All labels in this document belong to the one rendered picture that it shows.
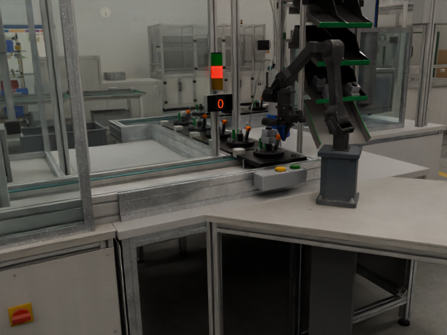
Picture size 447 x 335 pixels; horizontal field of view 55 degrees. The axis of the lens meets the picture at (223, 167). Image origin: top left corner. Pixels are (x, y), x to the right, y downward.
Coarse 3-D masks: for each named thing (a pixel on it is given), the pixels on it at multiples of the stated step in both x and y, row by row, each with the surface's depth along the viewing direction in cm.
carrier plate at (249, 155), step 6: (252, 150) 201; (240, 156) 191; (246, 156) 190; (252, 156) 190; (288, 156) 189; (300, 156) 188; (246, 162) 187; (252, 162) 183; (258, 162) 180; (264, 162) 180; (270, 162) 180; (276, 162) 181
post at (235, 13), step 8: (232, 0) 284; (232, 8) 285; (232, 16) 287; (232, 24) 290; (232, 32) 290; (232, 40) 292; (232, 48) 293; (232, 56) 295; (232, 64) 296; (232, 72) 297; (232, 80) 299; (232, 88) 300; (232, 96) 302; (232, 112) 305; (232, 120) 307; (232, 128) 308
